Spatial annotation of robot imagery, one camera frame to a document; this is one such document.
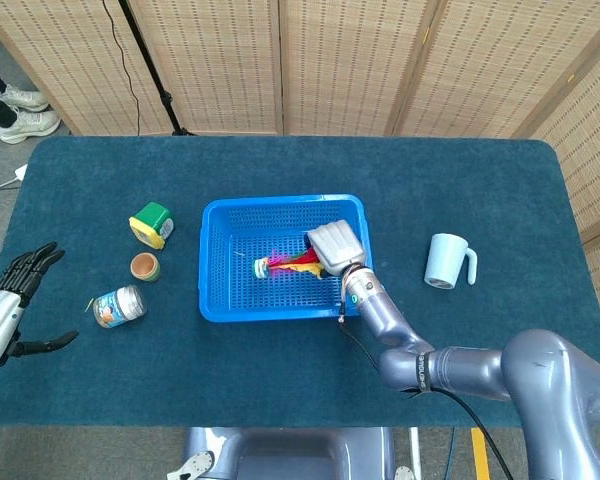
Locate white power adapter with cord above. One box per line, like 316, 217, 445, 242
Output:
0, 163, 29, 195

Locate blue perforated plastic basket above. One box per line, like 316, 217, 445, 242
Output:
198, 193, 375, 324

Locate colourful feather shuttlecock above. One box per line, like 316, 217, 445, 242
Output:
252, 248, 326, 279

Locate yellow floor tape strip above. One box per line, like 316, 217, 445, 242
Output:
470, 427, 491, 480

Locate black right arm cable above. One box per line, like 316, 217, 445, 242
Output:
337, 299, 516, 480

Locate teal table cloth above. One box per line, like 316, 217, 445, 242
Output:
0, 135, 600, 429

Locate bamboo folding screen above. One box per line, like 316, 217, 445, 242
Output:
0, 0, 600, 351

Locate light blue plastic mug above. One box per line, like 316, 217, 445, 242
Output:
423, 232, 479, 290

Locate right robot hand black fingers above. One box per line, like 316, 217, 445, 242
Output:
304, 222, 367, 277

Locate green box with yellow lid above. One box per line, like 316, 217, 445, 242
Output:
128, 201, 175, 250

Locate black tripod stand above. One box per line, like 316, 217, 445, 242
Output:
117, 0, 197, 137

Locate silver robot torso base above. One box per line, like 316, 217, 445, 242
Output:
167, 427, 416, 480

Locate thin black hanging cable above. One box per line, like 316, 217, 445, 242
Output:
102, 0, 142, 136

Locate glass jar with blue label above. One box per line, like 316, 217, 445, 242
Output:
92, 284, 148, 329

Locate white sneaker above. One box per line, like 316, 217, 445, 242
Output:
0, 109, 61, 145
0, 83, 50, 114

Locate small terracotta cup green band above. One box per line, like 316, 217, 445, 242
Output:
130, 252, 162, 284

